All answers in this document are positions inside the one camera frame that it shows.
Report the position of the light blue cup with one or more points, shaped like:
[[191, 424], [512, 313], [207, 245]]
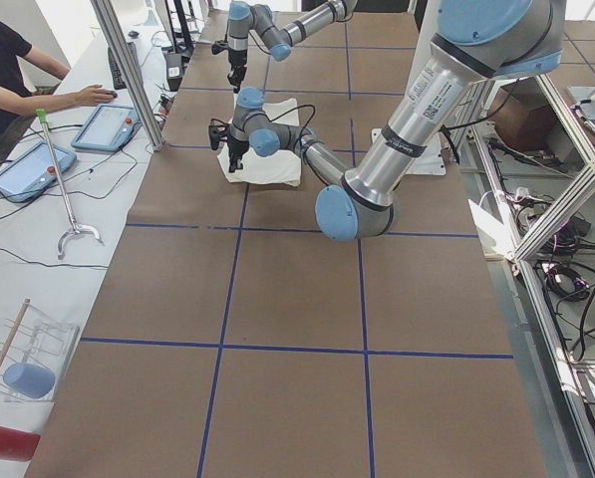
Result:
[[31, 380]]

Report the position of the wooden stick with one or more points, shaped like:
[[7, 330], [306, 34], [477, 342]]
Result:
[[13, 330]]

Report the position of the person in black shirt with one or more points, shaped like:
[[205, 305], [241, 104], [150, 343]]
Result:
[[18, 104]]

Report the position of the white long-sleeve printed shirt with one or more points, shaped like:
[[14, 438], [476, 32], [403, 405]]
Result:
[[282, 167]]

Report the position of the person's right hand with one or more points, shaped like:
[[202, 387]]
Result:
[[93, 95]]

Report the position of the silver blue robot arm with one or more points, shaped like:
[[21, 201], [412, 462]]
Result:
[[475, 41], [277, 25]]

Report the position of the red cylinder bottle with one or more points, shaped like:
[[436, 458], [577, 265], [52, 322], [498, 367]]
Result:
[[17, 445]]

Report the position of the black keyboard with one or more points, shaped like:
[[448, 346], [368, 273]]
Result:
[[116, 73]]

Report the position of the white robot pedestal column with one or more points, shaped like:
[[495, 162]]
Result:
[[426, 159]]

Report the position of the blue teach pendant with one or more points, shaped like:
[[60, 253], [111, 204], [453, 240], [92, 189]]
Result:
[[29, 175], [108, 129]]

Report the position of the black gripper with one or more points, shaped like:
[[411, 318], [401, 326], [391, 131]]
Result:
[[236, 147], [235, 60]]

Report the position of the silver reacher grabber tool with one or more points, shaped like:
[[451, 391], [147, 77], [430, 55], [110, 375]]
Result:
[[76, 228]]

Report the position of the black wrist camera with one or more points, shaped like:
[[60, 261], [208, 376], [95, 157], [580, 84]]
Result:
[[218, 132], [219, 46]]

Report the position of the aluminium frame post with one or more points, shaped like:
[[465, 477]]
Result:
[[115, 37]]

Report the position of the aluminium side frame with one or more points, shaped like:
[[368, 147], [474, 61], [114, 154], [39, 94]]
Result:
[[531, 151]]

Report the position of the black power adapter box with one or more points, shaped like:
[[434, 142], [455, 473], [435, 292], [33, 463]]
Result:
[[174, 70]]

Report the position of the far blue teach pendant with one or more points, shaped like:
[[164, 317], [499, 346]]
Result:
[[108, 129]]

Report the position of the near blue teach pendant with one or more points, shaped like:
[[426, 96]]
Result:
[[29, 175]]

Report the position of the clear acrylic rack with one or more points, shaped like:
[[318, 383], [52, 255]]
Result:
[[43, 341]]

